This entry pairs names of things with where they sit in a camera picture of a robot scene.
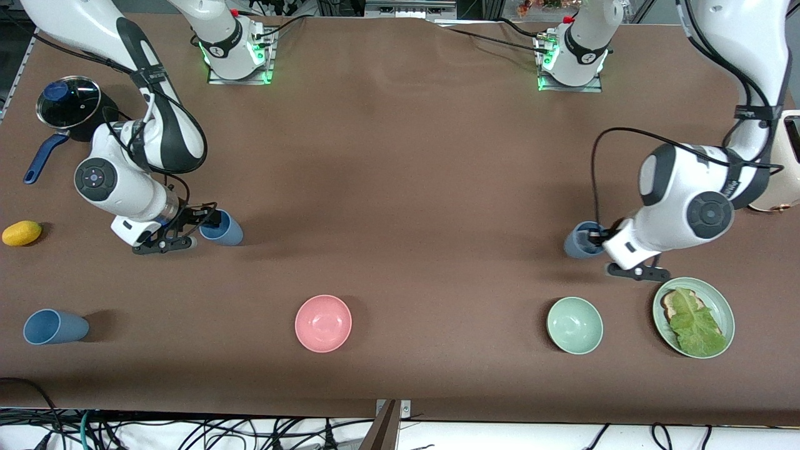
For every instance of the toast slice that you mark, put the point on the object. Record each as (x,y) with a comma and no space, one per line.
(670,304)

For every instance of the blue plastic cup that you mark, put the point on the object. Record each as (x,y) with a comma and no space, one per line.
(230,234)
(578,247)
(56,327)

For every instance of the metal table edge bracket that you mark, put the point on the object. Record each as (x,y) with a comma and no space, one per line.
(405,409)

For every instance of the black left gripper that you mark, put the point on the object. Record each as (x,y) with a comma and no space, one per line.
(605,235)

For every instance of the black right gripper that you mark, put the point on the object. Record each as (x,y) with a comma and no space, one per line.
(187,216)

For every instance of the green plate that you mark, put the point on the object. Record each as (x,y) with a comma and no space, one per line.
(724,312)

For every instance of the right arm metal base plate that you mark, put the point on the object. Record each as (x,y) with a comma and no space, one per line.
(269,62)

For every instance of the brown table cloth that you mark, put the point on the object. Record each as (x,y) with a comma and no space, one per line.
(400,187)

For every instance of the cream white toaster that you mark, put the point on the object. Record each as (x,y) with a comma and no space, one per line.
(784,181)

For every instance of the green lettuce leaf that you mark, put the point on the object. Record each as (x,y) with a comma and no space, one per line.
(697,328)

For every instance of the glass pot lid blue knob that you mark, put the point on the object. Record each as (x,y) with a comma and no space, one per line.
(69,103)

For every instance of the pink bowl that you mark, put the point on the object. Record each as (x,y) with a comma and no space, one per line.
(323,324)

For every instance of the mint green bowl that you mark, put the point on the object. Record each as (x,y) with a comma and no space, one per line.
(574,325)

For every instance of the yellow lemon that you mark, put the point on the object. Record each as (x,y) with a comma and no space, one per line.
(21,233)

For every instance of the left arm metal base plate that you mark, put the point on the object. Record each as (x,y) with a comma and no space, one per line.
(597,84)

